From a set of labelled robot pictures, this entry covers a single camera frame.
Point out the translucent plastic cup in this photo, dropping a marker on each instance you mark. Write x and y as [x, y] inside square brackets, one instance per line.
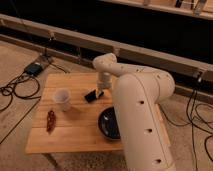
[62, 98]

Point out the blue power adapter box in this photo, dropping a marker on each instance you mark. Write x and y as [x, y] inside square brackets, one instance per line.
[33, 69]

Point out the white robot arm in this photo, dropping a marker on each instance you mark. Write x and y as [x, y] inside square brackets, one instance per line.
[136, 91]

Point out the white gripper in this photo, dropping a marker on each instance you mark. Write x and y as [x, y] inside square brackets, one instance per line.
[104, 82]

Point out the black eraser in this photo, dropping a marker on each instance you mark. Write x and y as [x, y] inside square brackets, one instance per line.
[90, 97]

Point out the black bowl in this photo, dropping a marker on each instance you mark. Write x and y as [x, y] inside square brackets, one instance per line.
[107, 124]

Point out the dried red chili pepper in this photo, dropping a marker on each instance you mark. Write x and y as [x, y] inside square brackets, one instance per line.
[51, 120]

